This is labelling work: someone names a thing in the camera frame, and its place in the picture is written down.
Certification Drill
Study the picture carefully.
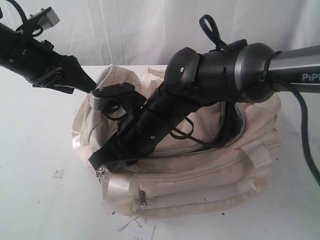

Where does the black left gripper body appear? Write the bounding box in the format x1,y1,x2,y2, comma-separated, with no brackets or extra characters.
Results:
32,40,78,94

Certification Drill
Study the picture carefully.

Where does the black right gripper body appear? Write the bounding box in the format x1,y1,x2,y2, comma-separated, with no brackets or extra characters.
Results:
104,89,175,165

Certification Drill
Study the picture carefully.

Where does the beige fabric duffel bag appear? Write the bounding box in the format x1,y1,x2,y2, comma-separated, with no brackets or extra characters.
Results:
71,65,281,218

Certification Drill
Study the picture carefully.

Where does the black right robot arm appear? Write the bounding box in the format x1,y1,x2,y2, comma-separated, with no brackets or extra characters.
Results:
88,14,320,180

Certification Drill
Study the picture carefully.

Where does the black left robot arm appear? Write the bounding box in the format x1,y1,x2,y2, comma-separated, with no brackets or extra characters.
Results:
0,0,97,94

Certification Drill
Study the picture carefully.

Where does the clear plastic scrap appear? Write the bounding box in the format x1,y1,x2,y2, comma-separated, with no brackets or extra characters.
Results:
52,169,64,179

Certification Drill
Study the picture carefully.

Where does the white square hang tag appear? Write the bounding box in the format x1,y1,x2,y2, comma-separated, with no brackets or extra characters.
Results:
117,216,156,240

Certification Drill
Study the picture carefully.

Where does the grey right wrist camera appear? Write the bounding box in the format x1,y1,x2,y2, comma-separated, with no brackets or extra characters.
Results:
89,82,147,121

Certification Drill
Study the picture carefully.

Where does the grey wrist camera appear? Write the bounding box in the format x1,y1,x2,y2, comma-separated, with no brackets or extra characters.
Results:
27,6,60,31
89,82,147,121

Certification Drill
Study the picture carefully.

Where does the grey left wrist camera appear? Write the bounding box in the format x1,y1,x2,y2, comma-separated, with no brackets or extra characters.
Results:
27,6,60,31

